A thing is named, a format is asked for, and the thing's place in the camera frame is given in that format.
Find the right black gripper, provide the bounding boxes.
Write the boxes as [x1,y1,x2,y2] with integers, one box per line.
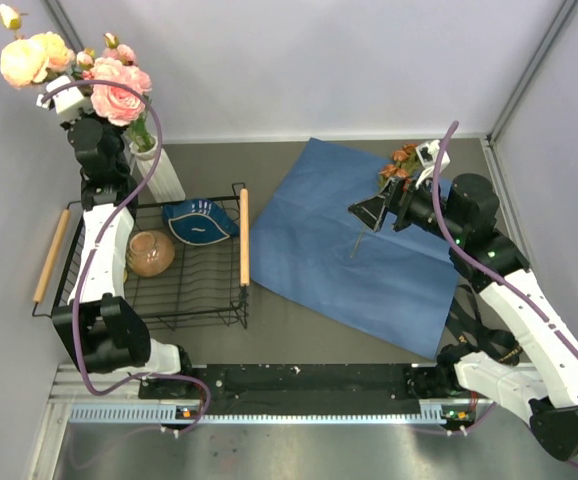
[348,169,466,244]

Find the brown rose stem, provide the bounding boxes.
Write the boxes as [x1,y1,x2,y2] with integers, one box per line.
[348,142,420,260]

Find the blue wrapping paper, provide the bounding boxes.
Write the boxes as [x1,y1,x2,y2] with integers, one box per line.
[250,138,458,358]

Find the pink rose stem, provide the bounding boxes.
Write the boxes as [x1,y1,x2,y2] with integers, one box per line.
[102,32,156,153]
[76,47,154,151]

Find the peach rose stem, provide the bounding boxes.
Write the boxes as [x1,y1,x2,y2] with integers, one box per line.
[0,4,95,89]

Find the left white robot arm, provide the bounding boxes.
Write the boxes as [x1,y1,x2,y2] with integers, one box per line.
[52,115,196,397]

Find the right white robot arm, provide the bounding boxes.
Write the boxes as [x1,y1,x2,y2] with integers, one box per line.
[348,174,578,461]

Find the white ribbed ceramic vase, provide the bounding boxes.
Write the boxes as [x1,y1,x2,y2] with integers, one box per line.
[129,141,186,203]

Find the blue leaf-pattern plate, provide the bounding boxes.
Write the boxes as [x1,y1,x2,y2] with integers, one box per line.
[162,199,240,246]

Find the brown ceramic bowl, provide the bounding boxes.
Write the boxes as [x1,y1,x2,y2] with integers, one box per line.
[127,230,175,278]

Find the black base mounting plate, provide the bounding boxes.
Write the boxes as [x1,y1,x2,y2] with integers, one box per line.
[138,363,450,416]

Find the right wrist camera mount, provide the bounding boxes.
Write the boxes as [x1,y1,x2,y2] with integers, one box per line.
[415,140,451,188]

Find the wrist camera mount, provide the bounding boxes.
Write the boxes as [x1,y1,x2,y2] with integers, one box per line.
[415,140,451,188]
[36,87,94,124]

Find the black wire dish basket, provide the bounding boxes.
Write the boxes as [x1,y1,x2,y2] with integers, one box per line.
[32,182,248,332]

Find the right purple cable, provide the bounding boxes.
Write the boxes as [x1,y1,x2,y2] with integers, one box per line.
[429,119,578,475]

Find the purple cable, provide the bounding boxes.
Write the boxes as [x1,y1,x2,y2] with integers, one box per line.
[41,79,213,436]
[429,119,578,475]

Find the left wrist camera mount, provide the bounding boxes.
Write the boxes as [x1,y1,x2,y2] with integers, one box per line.
[36,87,94,124]

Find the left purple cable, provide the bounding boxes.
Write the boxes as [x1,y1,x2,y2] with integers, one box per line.
[41,79,213,436]

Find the aluminium slotted rail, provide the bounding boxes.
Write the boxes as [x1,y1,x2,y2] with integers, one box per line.
[48,364,578,426]

